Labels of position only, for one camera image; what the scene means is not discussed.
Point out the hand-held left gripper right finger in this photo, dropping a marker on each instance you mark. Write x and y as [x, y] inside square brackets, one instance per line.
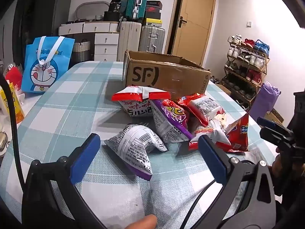
[212, 158]

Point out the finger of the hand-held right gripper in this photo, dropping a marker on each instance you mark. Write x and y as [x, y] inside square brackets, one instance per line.
[274, 136]
[269, 122]

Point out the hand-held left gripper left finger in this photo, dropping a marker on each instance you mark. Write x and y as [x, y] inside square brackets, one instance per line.
[85, 158]

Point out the red blue snack packet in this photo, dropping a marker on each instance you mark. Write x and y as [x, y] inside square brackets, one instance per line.
[238, 136]

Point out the silver purple snack packet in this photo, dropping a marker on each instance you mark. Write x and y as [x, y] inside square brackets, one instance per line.
[135, 148]

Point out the red snack packet black label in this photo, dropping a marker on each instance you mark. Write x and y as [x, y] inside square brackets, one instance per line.
[205, 107]

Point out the purple yellow snack packet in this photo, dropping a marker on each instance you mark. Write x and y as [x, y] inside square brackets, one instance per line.
[170, 124]

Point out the large red white snack packet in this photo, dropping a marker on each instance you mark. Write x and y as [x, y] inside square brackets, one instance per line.
[138, 100]

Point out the brown cardboard box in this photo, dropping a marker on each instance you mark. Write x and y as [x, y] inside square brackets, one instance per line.
[166, 76]

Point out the person's right hand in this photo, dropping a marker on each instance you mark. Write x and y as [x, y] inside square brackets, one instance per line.
[276, 169]

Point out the person's left hand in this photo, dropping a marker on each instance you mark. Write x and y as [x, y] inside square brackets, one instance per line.
[143, 223]

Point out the printed cardboard box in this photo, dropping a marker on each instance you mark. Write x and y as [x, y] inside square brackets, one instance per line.
[276, 118]

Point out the purple gift bag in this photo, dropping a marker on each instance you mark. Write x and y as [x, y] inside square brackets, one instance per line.
[264, 100]

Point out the wooden shoe rack with shoes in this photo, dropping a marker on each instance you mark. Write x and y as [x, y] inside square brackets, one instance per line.
[252, 75]

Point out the small plain cardboard box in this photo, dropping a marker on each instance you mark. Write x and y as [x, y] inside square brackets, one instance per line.
[222, 88]

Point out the blue cartoon tote bag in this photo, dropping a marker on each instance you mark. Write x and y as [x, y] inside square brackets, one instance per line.
[47, 76]

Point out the wicker basket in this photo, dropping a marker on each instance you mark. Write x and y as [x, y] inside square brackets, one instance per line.
[82, 50]

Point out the red plush toy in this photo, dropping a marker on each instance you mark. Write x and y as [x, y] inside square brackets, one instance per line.
[14, 76]

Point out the white drawer dresser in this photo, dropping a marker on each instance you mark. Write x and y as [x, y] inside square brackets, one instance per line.
[104, 43]

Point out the wooden door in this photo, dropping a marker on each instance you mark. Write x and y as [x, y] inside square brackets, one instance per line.
[195, 21]

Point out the white suitcase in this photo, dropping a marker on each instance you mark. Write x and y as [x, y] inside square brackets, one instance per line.
[128, 38]

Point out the silver suitcase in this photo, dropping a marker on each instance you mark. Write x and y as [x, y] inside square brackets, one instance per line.
[152, 38]

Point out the yellow black shoe box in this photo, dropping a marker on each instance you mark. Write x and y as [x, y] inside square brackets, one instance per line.
[152, 22]

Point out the black bag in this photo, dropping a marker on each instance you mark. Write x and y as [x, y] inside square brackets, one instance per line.
[113, 10]

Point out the dark tall cabinet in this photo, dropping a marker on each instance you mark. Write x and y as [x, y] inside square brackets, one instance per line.
[43, 12]

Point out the black shoe box red logo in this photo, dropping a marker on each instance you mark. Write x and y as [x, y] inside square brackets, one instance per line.
[152, 10]

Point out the teal suitcase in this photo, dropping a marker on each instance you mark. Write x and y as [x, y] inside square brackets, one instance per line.
[137, 2]

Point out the white arched frame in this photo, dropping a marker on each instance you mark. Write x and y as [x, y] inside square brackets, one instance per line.
[90, 4]

